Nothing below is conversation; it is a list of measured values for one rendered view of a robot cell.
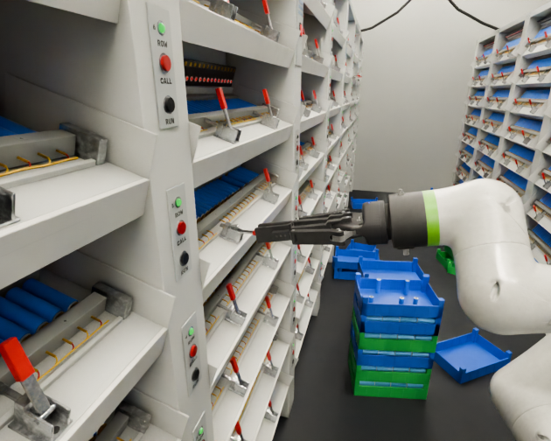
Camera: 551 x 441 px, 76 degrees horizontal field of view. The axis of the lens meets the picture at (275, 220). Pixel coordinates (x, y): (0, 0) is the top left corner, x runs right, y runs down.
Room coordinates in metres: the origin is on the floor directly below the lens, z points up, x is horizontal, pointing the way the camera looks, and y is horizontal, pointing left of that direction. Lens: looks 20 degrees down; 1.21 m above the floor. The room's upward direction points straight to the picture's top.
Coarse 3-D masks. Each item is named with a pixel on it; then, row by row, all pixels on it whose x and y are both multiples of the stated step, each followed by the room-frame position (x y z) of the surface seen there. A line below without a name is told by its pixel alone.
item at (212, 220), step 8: (264, 176) 1.01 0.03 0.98; (248, 184) 0.91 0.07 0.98; (256, 184) 0.93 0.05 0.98; (264, 184) 0.98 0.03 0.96; (240, 192) 0.83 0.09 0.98; (248, 192) 0.87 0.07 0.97; (232, 200) 0.77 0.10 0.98; (240, 200) 0.80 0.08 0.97; (216, 208) 0.70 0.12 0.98; (224, 208) 0.72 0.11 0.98; (232, 208) 0.76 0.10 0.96; (208, 216) 0.66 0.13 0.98; (216, 216) 0.67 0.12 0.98; (224, 216) 0.71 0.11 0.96; (200, 224) 0.62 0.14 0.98; (208, 224) 0.63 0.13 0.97; (216, 224) 0.68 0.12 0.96; (200, 232) 0.60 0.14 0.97; (200, 240) 0.58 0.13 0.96; (208, 240) 0.60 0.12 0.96
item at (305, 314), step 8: (312, 288) 1.73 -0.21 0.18; (312, 296) 1.67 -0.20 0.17; (304, 304) 1.57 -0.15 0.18; (312, 304) 1.56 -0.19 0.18; (304, 312) 1.51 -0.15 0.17; (304, 320) 1.45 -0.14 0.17; (296, 328) 1.38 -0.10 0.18; (304, 328) 1.39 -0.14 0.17; (296, 336) 1.31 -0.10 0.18; (296, 344) 1.28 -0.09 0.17; (296, 352) 1.23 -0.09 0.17; (296, 360) 1.14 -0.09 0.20
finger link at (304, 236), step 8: (296, 232) 0.57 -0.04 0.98; (304, 232) 0.56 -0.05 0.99; (312, 232) 0.55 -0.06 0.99; (320, 232) 0.55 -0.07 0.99; (328, 232) 0.54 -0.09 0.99; (336, 232) 0.53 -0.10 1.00; (304, 240) 0.56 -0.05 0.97; (312, 240) 0.55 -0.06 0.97; (320, 240) 0.55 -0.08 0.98; (328, 240) 0.54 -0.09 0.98
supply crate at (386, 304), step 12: (360, 276) 1.34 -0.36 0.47; (360, 288) 1.35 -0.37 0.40; (372, 288) 1.35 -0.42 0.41; (384, 288) 1.35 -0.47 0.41; (396, 288) 1.34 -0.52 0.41; (420, 288) 1.34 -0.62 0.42; (360, 300) 1.20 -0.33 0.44; (384, 300) 1.26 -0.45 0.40; (396, 300) 1.26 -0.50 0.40; (408, 300) 1.26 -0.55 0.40; (420, 300) 1.26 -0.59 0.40; (432, 300) 1.24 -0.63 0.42; (372, 312) 1.16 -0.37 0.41; (384, 312) 1.15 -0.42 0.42; (396, 312) 1.15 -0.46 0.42; (408, 312) 1.15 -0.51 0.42; (420, 312) 1.14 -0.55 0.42; (432, 312) 1.14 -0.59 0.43
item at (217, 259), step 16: (256, 160) 1.08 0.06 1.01; (272, 176) 1.05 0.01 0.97; (288, 176) 1.05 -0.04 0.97; (256, 192) 0.93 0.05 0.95; (288, 192) 1.01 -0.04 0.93; (240, 208) 0.80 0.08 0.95; (256, 208) 0.83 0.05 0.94; (272, 208) 0.86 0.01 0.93; (240, 224) 0.72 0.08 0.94; (256, 224) 0.74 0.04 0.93; (224, 240) 0.63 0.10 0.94; (208, 256) 0.56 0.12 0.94; (224, 256) 0.57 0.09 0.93; (240, 256) 0.65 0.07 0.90; (208, 272) 0.51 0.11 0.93; (224, 272) 0.56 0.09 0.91; (208, 288) 0.50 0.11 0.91
